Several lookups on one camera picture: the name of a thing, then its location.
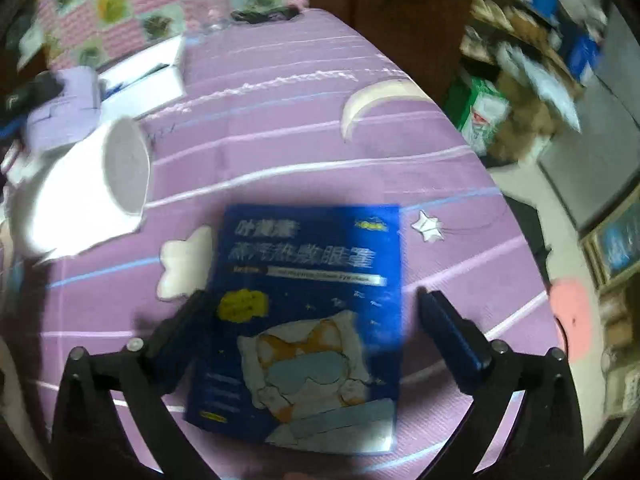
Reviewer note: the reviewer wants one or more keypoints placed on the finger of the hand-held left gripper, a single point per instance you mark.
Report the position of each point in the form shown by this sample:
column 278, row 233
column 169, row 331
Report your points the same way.
column 32, row 91

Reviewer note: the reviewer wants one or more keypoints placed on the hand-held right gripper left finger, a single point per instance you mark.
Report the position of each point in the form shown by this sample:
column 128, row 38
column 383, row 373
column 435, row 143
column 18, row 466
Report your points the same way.
column 180, row 330

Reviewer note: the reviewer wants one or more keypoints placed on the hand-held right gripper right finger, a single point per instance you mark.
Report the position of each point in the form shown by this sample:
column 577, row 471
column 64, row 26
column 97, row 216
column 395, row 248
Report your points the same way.
column 452, row 340

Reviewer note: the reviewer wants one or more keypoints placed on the lavender fabric pouch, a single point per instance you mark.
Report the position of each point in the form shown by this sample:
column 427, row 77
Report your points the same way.
column 65, row 110

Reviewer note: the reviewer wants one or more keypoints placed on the white shallow box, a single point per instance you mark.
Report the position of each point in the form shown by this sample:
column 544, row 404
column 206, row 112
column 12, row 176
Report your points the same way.
column 150, row 95

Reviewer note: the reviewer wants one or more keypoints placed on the blue eye mask packet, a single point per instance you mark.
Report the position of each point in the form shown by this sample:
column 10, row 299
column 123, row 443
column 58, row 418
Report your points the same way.
column 300, row 285

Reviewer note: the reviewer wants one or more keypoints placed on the white paper towel roll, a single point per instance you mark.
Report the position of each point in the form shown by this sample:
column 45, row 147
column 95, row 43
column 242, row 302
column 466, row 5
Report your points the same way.
column 75, row 200

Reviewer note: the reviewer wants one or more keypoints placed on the clear glass cup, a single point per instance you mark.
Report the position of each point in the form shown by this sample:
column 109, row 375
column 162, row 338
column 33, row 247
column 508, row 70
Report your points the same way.
column 210, row 17

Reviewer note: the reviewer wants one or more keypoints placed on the framed blue picture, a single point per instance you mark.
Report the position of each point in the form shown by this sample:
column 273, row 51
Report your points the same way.
column 617, row 240

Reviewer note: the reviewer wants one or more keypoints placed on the purple moon print tablecloth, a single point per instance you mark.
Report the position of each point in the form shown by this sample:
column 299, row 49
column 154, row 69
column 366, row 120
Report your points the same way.
column 300, row 135

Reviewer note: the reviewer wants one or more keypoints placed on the green and white carton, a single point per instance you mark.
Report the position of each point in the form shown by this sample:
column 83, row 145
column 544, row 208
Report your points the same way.
column 482, row 112

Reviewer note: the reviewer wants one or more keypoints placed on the dark wooden cupboard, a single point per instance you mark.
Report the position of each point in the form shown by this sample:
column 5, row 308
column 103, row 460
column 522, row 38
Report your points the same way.
column 400, row 25

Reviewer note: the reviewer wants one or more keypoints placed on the shelf with packaged goods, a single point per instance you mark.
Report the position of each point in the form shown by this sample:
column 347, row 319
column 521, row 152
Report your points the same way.
column 525, row 25

